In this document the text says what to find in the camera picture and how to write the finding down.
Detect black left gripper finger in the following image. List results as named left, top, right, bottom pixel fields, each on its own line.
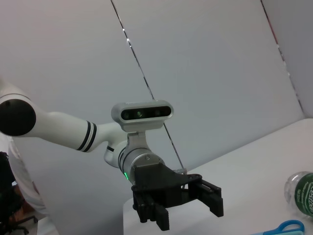
left=133, top=195, right=170, bottom=231
left=192, top=179, right=224, bottom=218

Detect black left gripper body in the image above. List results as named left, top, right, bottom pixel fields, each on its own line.
left=131, top=163, right=203, bottom=209

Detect blue plastic scissors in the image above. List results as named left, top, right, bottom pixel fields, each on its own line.
left=251, top=219, right=305, bottom=235

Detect clear green-label water bottle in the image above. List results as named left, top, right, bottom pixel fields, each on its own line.
left=284, top=171, right=313, bottom=224

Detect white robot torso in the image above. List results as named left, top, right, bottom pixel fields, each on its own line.
left=0, top=136, right=59, bottom=235

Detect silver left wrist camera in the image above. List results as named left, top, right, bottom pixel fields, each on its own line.
left=111, top=99, right=174, bottom=138

